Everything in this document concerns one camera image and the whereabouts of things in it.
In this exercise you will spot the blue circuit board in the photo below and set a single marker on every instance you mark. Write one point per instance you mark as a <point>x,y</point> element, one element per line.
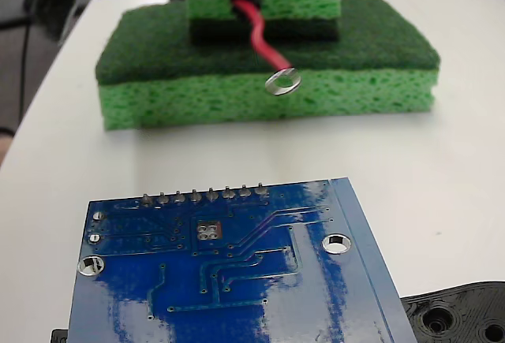
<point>252,280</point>

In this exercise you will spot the small green sponge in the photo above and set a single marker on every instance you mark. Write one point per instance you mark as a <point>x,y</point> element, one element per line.
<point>300,0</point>

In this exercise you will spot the large green sponge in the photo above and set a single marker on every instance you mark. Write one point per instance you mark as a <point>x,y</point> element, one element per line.
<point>197,94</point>

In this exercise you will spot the black plastic part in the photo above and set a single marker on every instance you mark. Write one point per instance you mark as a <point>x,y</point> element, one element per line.
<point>457,311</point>

